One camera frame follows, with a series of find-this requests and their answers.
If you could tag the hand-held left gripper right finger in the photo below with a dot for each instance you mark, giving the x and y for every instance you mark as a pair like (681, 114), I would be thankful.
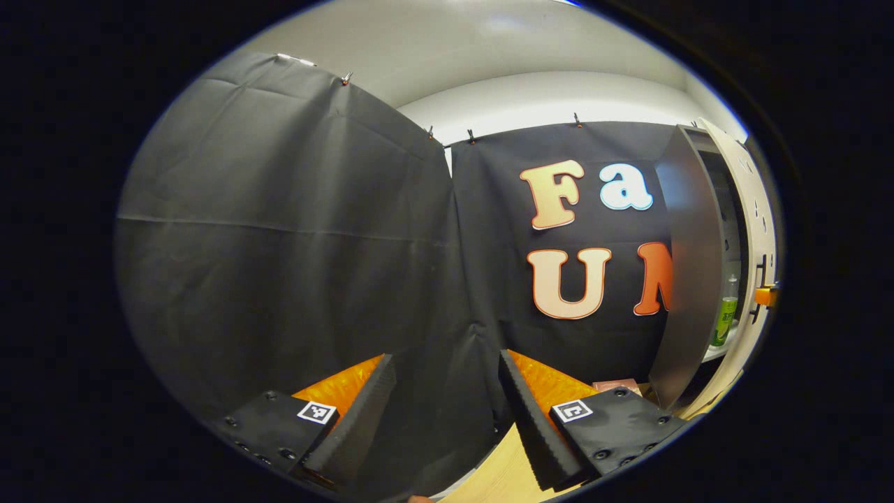
(531, 426)

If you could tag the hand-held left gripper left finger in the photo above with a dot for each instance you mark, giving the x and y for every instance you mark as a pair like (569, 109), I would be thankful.
(363, 426)

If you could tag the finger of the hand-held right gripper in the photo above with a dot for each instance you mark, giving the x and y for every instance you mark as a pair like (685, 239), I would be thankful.
(766, 296)

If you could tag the green label bottle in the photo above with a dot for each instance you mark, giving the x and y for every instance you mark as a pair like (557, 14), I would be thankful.
(726, 318)

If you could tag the grey cabinet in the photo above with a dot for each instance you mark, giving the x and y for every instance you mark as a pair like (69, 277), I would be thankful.
(688, 279)

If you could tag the beige cabinet door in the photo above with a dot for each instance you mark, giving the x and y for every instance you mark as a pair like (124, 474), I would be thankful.
(754, 202)

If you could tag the brown cover book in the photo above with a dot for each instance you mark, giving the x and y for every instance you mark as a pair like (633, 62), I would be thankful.
(614, 385)

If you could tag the black backdrop cloth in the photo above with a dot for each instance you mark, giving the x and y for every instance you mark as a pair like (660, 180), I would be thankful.
(279, 244)

